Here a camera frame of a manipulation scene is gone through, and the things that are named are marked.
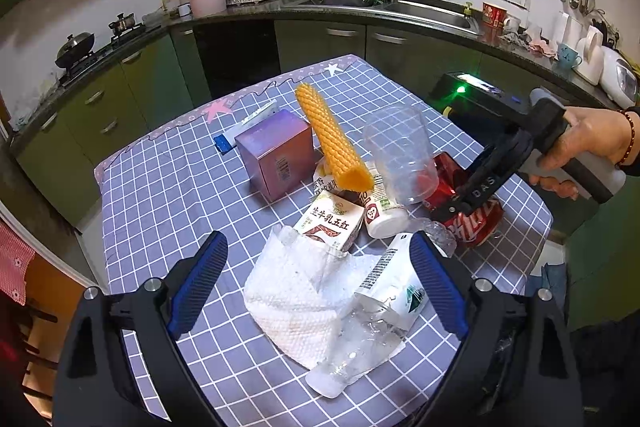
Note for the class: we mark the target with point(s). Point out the crushed red soda can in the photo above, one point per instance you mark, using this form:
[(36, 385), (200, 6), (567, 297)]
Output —
[(472, 227)]

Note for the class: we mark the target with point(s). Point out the white yoghurt bottle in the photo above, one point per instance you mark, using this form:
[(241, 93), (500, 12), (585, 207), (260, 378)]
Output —
[(385, 219)]

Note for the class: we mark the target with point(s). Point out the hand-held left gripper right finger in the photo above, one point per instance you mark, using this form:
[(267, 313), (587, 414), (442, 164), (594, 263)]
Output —
[(437, 287)]

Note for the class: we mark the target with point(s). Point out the pink dish cloth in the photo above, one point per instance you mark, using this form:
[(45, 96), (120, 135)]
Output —
[(542, 47)]

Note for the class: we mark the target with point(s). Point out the white electric kettle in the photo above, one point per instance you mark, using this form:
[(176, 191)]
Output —
[(590, 57)]

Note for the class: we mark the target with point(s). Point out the white paper towel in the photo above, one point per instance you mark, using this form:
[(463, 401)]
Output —
[(285, 297)]

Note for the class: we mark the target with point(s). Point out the person's right hand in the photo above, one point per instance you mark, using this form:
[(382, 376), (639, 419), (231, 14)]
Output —
[(592, 137)]

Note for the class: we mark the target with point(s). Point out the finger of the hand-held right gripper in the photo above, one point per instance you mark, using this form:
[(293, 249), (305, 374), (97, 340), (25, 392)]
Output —
[(475, 192)]

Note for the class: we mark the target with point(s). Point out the white rice cooker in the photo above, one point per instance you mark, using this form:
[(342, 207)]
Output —
[(620, 77)]

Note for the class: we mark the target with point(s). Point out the person's right forearm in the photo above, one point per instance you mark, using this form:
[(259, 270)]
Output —
[(636, 142)]

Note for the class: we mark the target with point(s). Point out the small steel pot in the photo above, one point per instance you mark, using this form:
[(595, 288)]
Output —
[(122, 26)]

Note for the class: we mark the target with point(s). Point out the yellow ribbed foam tube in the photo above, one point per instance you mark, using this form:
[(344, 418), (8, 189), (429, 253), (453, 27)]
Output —
[(325, 132)]

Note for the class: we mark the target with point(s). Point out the purple cardboard box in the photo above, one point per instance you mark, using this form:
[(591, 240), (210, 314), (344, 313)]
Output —
[(272, 152)]

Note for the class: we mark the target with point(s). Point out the green kitchen base cabinets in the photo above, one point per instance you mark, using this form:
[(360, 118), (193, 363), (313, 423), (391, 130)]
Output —
[(150, 72)]

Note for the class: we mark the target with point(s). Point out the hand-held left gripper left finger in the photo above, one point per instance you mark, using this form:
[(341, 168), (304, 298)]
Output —
[(200, 287)]

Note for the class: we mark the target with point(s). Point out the purple checked tablecloth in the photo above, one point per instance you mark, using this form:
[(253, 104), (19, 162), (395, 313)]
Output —
[(165, 207)]

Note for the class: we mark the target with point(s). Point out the crushed clear plastic bottle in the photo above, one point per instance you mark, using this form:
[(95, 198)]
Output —
[(390, 297)]

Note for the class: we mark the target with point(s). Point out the black gas stove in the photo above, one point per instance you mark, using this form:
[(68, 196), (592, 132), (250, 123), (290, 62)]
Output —
[(112, 49)]

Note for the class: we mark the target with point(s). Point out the black wok with lid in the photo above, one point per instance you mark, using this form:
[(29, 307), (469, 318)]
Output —
[(75, 49)]

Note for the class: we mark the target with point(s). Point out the white printed packet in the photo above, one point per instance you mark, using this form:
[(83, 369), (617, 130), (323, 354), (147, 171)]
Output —
[(322, 184)]

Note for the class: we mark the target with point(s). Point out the red checked cloth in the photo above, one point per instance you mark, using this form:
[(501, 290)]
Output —
[(12, 252)]

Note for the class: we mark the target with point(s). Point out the red printed mug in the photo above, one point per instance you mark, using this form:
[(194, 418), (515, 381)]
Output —
[(494, 16)]

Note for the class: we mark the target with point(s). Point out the white brown milk carton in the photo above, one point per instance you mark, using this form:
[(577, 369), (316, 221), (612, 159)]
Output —
[(325, 222)]

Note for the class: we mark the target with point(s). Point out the steel kitchen sink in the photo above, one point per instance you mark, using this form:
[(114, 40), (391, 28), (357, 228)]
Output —
[(425, 12)]

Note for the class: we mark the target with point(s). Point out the white blue toothpaste tube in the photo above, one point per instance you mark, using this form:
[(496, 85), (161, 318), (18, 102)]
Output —
[(250, 119)]

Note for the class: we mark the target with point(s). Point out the light blue mug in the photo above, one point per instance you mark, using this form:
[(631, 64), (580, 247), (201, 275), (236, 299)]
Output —
[(567, 57)]

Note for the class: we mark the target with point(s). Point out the clear plastic cup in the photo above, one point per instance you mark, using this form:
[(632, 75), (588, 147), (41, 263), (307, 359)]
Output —
[(395, 147)]

